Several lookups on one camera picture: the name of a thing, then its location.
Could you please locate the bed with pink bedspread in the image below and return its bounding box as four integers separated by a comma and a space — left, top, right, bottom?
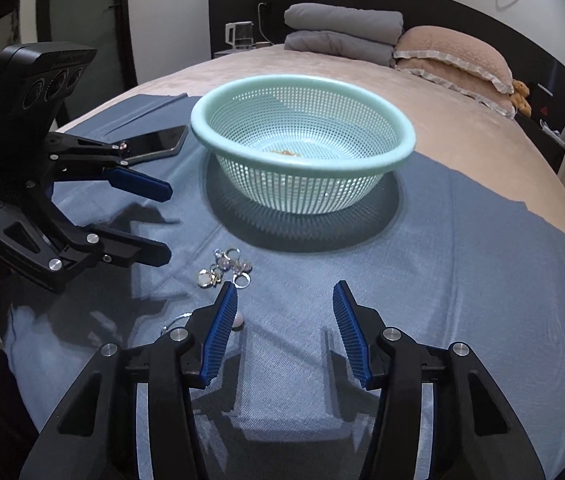
56, 42, 565, 321

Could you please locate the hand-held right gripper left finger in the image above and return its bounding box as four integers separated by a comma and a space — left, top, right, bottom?
17, 281, 238, 480

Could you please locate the brown teddy bear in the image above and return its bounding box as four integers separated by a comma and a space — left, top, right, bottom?
509, 80, 533, 117

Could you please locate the black headboard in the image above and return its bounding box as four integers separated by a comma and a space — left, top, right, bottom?
208, 0, 565, 176

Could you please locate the folded grey blanket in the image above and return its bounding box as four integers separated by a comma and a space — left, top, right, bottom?
284, 30, 396, 67
283, 2, 404, 47

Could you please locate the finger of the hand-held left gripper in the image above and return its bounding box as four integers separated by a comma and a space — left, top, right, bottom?
0, 194, 172, 294
27, 131, 172, 203

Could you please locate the blue cloth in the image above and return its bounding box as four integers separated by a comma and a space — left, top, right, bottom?
0, 92, 565, 480

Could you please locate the white charger plug with cable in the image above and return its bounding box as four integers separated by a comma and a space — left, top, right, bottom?
257, 2, 274, 46

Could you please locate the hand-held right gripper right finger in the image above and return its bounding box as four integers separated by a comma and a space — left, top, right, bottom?
333, 280, 548, 480

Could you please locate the teal plastic colander basket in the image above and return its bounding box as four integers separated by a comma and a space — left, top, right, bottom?
191, 76, 416, 216

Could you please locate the black smartphone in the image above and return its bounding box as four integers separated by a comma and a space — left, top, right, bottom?
123, 125, 190, 165

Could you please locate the pink frilled pillow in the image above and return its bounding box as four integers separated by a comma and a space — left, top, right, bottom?
393, 25, 515, 95
395, 57, 517, 120

